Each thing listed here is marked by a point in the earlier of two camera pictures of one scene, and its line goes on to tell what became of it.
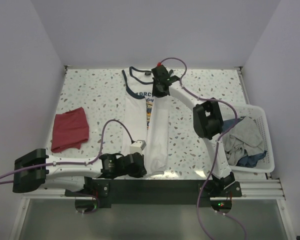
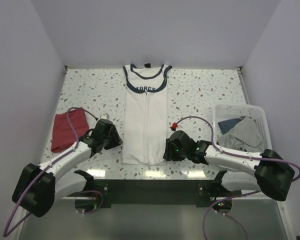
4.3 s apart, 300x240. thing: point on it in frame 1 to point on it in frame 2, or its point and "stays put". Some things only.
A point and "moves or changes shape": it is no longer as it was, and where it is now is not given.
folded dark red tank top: [70, 129] stays put
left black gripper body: [136, 173] to [104, 139]
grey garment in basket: [244, 136] stays put
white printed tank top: [145, 118] moves or changes shape
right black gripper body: [156, 90] to [179, 154]
